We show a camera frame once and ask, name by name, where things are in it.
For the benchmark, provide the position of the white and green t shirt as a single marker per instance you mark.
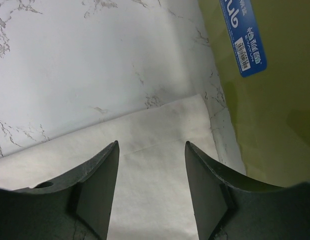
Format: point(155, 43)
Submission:
point(152, 199)

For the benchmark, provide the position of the blue label on bin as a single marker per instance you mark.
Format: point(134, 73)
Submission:
point(244, 36)

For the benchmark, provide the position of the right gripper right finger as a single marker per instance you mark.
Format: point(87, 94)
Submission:
point(228, 205)

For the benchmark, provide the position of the olive green plastic bin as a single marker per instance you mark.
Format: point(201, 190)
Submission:
point(269, 110)

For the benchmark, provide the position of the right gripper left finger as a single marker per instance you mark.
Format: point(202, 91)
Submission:
point(75, 205)

